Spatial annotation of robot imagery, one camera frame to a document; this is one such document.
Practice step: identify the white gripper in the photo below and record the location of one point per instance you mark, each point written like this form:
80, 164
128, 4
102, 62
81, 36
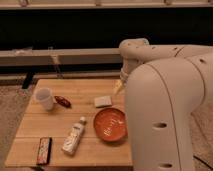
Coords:
126, 69

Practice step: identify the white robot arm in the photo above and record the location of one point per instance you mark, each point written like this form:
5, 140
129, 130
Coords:
163, 85

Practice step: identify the white sponge block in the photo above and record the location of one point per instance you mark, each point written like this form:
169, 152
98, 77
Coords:
102, 101

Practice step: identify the orange round bowl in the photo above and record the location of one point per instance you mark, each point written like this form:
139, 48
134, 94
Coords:
110, 125

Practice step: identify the white plastic cup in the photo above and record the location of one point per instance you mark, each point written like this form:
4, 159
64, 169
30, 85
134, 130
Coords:
45, 98

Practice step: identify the white plastic bottle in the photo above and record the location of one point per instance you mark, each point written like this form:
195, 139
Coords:
71, 142

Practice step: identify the dark rectangular snack bar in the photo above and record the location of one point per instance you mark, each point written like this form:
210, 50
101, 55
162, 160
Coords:
44, 151

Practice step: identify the grey bench rail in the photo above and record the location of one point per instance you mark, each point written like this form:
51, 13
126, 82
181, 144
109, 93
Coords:
59, 56

